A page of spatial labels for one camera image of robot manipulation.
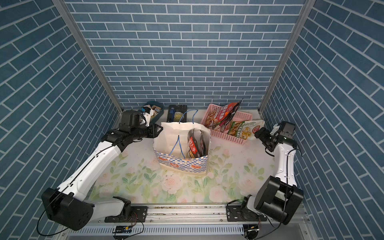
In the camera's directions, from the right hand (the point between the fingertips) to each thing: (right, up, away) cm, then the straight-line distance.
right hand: (262, 136), depth 83 cm
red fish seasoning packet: (-22, +13, +17) cm, 31 cm away
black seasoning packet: (-39, -7, -8) cm, 40 cm away
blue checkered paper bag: (-45, -8, +8) cm, 47 cm away
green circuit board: (-73, -45, -11) cm, 86 cm away
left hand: (-54, +5, -6) cm, 54 cm away
